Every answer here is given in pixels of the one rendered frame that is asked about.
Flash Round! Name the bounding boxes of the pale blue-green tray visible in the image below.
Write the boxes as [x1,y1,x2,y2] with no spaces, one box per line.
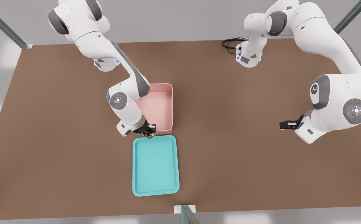
[132,135,180,197]

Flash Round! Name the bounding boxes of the silver frame post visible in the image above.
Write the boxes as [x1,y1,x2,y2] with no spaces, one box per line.
[334,0,361,34]
[0,2,33,49]
[174,205,200,224]

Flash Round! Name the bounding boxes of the pink open box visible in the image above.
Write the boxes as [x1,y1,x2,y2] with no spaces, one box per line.
[135,83,173,135]

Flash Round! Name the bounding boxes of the black cable loop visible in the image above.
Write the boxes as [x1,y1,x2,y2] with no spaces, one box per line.
[221,38,247,55]

